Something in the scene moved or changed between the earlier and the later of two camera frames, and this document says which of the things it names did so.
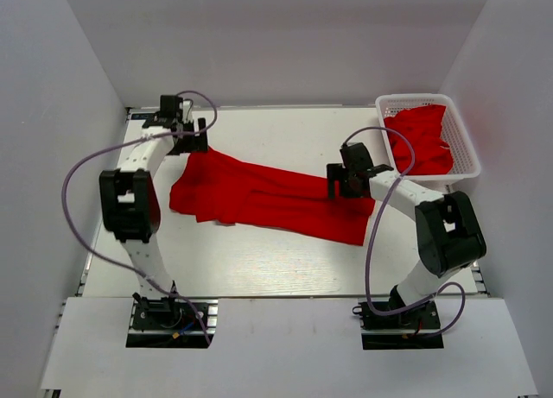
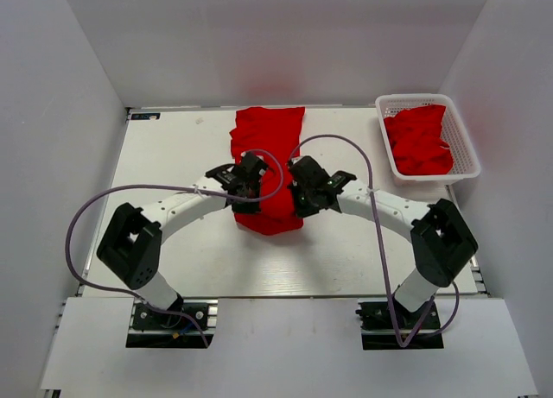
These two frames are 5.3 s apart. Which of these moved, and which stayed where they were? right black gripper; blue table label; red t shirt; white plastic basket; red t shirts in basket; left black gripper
Moved: right black gripper; red t shirt; left black gripper
Stayed: blue table label; red t shirts in basket; white plastic basket
